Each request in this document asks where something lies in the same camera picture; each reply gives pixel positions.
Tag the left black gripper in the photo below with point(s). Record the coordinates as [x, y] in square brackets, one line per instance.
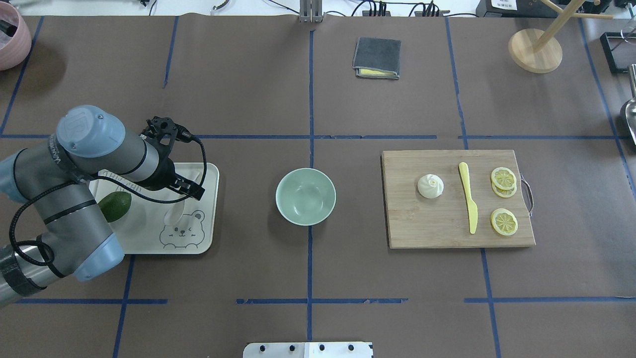
[164, 177]

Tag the beige plastic spoon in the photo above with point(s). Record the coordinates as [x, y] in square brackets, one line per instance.
[176, 211]

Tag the white steamed bun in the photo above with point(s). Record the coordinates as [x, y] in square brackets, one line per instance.
[430, 186]

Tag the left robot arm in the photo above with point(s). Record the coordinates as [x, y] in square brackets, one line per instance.
[59, 230]

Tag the light green bowl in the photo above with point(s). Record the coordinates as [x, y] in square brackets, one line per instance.
[305, 196]

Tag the pink bowl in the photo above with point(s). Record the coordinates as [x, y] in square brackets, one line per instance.
[15, 49]

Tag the beige bear serving tray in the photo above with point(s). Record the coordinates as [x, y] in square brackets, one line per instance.
[154, 228]

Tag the green avocado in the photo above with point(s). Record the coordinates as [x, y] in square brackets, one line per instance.
[115, 205]

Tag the grey folded cloth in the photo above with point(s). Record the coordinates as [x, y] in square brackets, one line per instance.
[377, 58]

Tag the wooden cutting board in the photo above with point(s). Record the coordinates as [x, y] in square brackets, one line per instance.
[442, 222]

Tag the yellow plastic knife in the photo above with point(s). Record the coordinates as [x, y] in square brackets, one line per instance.
[472, 208]

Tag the upper lemon slice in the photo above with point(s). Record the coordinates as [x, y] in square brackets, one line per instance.
[503, 178]

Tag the single lemon slice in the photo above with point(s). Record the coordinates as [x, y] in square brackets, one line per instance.
[504, 222]

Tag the lower stacked lemon slice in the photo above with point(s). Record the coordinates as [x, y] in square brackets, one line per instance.
[504, 193]

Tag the wooden mug tree stand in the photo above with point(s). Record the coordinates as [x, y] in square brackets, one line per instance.
[537, 51]

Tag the metal scoop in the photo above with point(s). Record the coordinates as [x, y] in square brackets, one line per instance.
[629, 108]

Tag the black glass rack tray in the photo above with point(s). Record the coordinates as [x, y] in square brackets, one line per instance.
[620, 50]

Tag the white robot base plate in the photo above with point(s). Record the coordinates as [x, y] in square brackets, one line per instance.
[345, 349]

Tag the aluminium frame post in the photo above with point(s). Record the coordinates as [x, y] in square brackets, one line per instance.
[310, 11]

